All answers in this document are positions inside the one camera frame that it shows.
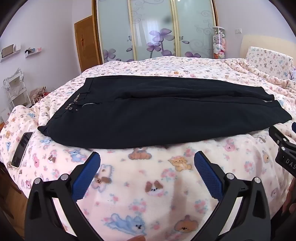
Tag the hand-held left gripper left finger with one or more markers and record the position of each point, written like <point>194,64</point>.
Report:
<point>85,176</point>

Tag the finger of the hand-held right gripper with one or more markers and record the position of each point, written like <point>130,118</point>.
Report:
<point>277,134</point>

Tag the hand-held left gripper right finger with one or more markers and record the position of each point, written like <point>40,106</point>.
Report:
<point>208,176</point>

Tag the black pants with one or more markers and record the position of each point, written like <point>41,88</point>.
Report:
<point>161,115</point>

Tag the person's right hand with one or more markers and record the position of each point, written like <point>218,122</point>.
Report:
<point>290,202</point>

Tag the animal print fleece blanket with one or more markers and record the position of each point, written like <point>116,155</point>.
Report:
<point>138,185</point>

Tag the black smartphone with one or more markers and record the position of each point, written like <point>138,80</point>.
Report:
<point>22,149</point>

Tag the animal print pillow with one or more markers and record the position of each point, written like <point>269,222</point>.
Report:
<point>268,61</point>

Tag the pile of desk clutter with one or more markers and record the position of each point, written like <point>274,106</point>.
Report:
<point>40,95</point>

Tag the cream headboard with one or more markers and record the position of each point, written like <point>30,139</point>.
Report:
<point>254,41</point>

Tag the clear cylinder of plush toys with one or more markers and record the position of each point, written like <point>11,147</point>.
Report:
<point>218,44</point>

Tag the wooden door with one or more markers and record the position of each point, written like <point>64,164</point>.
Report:
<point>86,44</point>

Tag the floral glass sliding wardrobe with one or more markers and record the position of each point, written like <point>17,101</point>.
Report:
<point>152,23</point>

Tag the wooden bed frame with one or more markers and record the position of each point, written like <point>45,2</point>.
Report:
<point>13,199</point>

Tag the white wall shelf small items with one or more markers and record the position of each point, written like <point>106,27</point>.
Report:
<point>32,52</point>

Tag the white wall shelf brown box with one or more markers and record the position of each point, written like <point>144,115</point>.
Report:
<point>9,52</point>

